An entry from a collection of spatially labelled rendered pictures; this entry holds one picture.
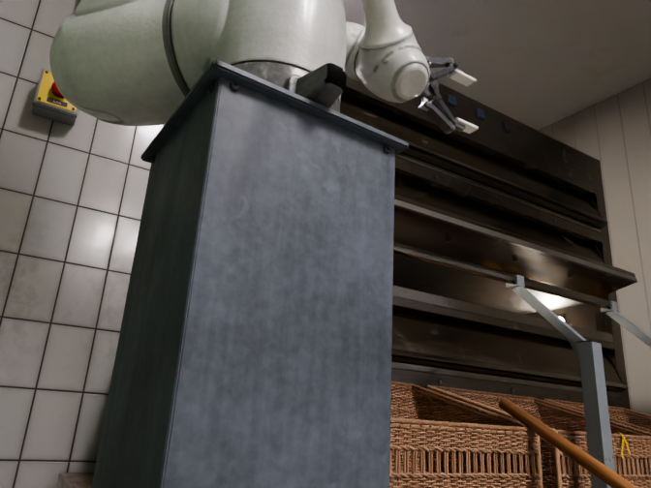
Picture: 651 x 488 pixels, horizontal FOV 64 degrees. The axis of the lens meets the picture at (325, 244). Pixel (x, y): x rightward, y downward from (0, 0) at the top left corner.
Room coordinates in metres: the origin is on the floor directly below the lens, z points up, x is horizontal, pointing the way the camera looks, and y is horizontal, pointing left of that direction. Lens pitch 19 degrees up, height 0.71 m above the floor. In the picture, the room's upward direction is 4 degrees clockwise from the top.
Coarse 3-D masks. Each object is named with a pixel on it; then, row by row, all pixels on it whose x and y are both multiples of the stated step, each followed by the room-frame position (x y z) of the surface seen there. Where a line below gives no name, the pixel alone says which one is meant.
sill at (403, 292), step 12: (396, 288) 1.76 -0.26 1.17; (420, 300) 1.82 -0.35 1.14; (432, 300) 1.85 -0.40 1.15; (444, 300) 1.88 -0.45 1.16; (456, 300) 1.91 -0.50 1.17; (480, 312) 1.97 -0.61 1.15; (492, 312) 2.00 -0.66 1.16; (504, 312) 2.04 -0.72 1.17; (528, 324) 2.11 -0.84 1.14; (540, 324) 2.14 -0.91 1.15; (588, 336) 2.31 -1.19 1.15; (600, 336) 2.35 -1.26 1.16
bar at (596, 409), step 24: (456, 264) 1.40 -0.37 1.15; (528, 288) 1.57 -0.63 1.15; (552, 288) 1.61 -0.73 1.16; (552, 312) 1.44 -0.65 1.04; (576, 336) 1.37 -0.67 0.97; (648, 336) 1.67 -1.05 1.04; (600, 360) 1.33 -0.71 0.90; (600, 384) 1.33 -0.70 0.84; (600, 408) 1.32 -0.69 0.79; (600, 432) 1.32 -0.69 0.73; (600, 456) 1.33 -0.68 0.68; (600, 480) 1.34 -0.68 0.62
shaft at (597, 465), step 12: (504, 408) 1.42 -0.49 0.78; (516, 408) 1.39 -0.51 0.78; (528, 420) 1.35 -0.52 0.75; (540, 432) 1.32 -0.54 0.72; (552, 432) 1.29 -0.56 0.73; (552, 444) 1.29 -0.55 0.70; (564, 444) 1.26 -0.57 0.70; (576, 456) 1.23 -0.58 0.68; (588, 456) 1.21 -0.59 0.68; (588, 468) 1.20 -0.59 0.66; (600, 468) 1.18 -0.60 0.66; (612, 480) 1.15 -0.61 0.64; (624, 480) 1.14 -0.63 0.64
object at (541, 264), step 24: (408, 216) 1.65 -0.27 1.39; (432, 216) 1.65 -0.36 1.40; (408, 240) 1.81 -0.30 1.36; (432, 240) 1.82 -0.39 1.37; (456, 240) 1.83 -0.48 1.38; (480, 240) 1.83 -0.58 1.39; (504, 240) 1.84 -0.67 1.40; (480, 264) 2.03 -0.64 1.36; (504, 264) 2.04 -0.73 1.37; (528, 264) 2.05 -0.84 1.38; (552, 264) 2.06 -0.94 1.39; (576, 264) 2.07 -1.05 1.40; (576, 288) 2.31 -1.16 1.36; (600, 288) 2.32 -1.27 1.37
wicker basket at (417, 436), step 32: (416, 416) 1.74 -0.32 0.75; (448, 416) 1.63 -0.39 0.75; (480, 416) 1.53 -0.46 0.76; (416, 448) 1.16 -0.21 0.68; (448, 448) 1.21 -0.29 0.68; (480, 448) 1.26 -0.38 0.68; (512, 448) 1.32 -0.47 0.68; (416, 480) 1.16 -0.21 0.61; (448, 480) 1.21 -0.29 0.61; (480, 480) 1.27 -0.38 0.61; (512, 480) 1.32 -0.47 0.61
